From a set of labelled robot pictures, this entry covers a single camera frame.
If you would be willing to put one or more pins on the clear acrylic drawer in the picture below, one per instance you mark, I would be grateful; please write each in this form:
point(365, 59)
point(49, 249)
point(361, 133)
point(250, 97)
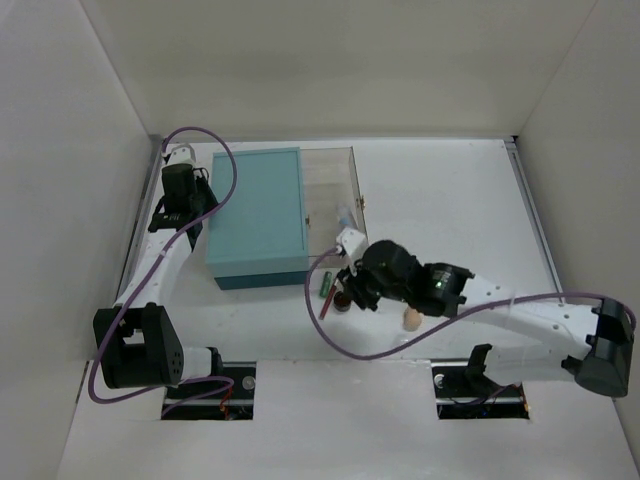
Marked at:
point(330, 178)

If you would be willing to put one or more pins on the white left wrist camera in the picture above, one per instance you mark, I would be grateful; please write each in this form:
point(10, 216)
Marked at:
point(181, 154)

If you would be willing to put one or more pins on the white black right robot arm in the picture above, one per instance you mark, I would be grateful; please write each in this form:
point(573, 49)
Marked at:
point(590, 345)

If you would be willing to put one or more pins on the teal makeup box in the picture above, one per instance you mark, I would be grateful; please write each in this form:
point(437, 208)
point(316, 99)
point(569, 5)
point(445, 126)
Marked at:
point(259, 238)

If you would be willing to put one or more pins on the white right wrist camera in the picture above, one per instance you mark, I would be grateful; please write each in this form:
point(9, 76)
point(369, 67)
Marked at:
point(352, 244)

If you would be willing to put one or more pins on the beige makeup sponge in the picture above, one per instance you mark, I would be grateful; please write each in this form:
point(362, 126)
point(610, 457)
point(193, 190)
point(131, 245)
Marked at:
point(412, 320)

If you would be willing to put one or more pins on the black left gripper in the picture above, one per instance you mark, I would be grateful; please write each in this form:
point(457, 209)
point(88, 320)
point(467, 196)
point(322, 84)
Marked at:
point(201, 195)

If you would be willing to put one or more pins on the brown round jar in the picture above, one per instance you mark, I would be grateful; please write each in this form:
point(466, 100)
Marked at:
point(341, 302)

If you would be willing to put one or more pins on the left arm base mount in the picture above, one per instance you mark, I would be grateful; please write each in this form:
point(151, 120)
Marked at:
point(214, 400)

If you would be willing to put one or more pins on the green tube left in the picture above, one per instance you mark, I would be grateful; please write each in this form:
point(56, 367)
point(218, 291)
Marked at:
point(326, 285)

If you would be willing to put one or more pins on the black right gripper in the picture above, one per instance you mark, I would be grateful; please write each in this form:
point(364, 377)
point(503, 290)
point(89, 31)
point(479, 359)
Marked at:
point(352, 276)

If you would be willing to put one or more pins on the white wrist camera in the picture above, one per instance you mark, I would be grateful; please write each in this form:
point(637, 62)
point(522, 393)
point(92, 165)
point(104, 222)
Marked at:
point(352, 244)
point(181, 154)

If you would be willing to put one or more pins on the clear plastic bottle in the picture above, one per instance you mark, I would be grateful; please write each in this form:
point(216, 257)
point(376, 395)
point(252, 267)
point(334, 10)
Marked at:
point(346, 217)

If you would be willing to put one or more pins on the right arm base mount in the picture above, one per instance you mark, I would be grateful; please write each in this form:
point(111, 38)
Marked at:
point(464, 392)

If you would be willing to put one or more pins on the red makeup pencil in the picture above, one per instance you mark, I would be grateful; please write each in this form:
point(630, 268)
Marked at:
point(328, 300)

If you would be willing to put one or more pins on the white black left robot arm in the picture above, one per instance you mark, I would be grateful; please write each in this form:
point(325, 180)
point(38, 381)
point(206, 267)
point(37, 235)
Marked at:
point(138, 344)

